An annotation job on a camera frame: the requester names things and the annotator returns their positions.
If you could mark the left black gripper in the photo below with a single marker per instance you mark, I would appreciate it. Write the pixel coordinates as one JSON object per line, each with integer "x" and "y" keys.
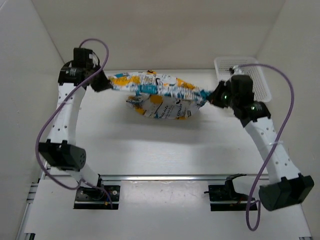
{"x": 104, "y": 84}

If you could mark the white patterned printed shorts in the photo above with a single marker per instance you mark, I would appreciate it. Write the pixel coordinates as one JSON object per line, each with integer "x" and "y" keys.
{"x": 160, "y": 96}

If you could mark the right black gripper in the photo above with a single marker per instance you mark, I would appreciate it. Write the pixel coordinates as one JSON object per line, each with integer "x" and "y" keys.
{"x": 214, "y": 99}

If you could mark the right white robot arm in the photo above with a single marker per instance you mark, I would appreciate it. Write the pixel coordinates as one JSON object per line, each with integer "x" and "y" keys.
{"x": 287, "y": 185}

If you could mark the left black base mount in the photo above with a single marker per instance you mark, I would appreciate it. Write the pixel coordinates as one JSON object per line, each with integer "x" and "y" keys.
{"x": 87, "y": 198}

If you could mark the white perforated plastic basket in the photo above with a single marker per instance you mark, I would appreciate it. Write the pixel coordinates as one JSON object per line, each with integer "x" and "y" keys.
{"x": 222, "y": 65}

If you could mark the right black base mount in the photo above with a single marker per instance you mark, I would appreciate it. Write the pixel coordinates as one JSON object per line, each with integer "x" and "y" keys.
{"x": 228, "y": 195}

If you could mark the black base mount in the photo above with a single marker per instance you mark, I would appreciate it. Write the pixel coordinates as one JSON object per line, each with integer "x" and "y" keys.
{"x": 87, "y": 198}
{"x": 228, "y": 195}

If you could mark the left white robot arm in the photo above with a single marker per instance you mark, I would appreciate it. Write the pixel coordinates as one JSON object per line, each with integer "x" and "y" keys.
{"x": 60, "y": 149}

